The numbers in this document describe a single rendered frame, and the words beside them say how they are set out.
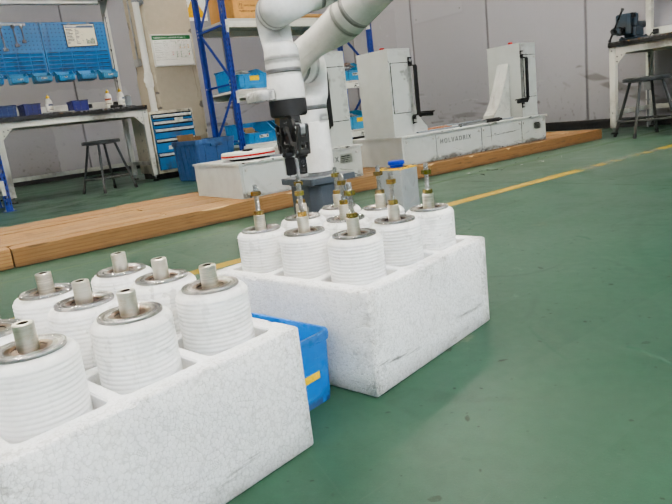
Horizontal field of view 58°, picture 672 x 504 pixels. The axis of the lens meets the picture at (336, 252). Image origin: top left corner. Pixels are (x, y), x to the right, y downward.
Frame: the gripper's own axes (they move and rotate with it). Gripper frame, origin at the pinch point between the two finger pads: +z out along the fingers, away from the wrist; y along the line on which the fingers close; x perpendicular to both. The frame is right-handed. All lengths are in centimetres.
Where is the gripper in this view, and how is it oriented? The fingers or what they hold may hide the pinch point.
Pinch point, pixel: (296, 169)
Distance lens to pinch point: 126.0
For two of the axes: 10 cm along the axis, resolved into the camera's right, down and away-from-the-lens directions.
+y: -4.1, -1.6, 9.0
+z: 1.2, 9.7, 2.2
